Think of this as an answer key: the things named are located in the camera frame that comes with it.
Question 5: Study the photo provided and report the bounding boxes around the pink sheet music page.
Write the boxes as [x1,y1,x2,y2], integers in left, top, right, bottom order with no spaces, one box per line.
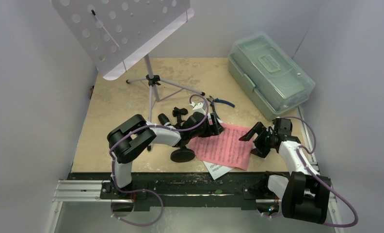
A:
[188,123,253,170]

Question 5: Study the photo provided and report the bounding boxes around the lilac folding music stand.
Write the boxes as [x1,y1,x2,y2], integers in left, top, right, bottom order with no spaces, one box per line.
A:
[51,0,194,109]

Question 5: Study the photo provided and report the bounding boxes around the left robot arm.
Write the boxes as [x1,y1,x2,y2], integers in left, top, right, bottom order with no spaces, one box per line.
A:
[107,112,224,199]

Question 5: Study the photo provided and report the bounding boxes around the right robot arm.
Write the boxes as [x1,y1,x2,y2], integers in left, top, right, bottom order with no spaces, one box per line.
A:
[239,117,331,224]

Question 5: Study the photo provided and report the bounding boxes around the black desktop microphone stand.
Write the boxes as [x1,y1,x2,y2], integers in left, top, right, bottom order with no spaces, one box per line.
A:
[170,107,195,163]

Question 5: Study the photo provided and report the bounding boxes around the white sheet music page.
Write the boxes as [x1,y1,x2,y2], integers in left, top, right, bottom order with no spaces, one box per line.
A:
[203,161,234,180]

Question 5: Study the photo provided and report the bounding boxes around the black handheld microphone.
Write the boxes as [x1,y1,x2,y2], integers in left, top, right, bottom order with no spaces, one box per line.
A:
[158,113,172,126]

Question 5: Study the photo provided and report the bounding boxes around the clear plastic storage box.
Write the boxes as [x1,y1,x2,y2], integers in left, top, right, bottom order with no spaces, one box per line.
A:
[228,32,315,120]

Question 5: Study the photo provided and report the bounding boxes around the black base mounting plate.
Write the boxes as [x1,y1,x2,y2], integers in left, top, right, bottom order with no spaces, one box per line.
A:
[67,172,280,212]

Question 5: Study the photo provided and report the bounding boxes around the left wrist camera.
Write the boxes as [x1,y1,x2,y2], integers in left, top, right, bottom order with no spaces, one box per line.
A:
[190,101,207,114]

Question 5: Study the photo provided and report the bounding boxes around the blue handled cutting pliers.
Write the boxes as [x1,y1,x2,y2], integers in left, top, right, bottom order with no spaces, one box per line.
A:
[206,97,236,121]

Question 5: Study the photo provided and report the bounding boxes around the aluminium rail frame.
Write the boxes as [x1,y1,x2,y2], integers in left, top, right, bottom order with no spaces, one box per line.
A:
[54,117,335,224]

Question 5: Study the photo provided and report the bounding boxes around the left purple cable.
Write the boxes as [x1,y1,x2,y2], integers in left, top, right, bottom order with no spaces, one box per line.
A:
[108,94,209,226]

